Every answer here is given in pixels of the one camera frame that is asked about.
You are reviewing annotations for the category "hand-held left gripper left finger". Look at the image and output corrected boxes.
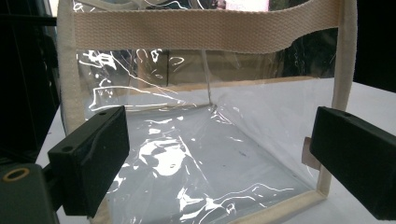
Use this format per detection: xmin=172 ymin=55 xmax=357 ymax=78
xmin=47 ymin=105 xmax=131 ymax=218

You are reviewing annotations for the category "clear plastic bag cream trim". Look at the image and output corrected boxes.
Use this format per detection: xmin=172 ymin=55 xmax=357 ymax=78
xmin=55 ymin=0 xmax=359 ymax=224

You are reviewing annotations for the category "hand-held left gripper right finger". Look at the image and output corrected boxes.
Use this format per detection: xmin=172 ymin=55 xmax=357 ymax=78
xmin=309 ymin=105 xmax=396 ymax=221

